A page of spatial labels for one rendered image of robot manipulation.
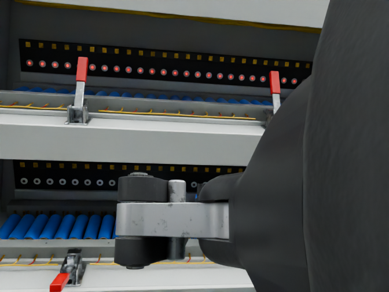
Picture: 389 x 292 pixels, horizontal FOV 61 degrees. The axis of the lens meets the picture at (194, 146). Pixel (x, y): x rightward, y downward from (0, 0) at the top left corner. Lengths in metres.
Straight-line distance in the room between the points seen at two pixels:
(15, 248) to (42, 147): 0.14
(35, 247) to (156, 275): 0.16
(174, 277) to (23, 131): 0.27
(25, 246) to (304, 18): 0.49
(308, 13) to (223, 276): 0.38
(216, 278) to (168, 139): 0.20
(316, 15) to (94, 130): 0.34
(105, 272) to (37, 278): 0.08
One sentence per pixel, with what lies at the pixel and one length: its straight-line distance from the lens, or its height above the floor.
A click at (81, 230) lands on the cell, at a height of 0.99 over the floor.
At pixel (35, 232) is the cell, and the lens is 0.54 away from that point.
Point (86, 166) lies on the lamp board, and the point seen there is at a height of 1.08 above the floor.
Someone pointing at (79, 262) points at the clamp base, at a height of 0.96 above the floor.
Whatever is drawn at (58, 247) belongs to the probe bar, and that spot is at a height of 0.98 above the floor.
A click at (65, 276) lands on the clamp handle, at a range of 0.42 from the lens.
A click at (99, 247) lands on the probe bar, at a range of 0.48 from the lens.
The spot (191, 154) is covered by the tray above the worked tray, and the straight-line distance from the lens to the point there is 0.43.
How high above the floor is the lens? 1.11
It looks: 1 degrees up
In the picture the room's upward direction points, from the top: 2 degrees clockwise
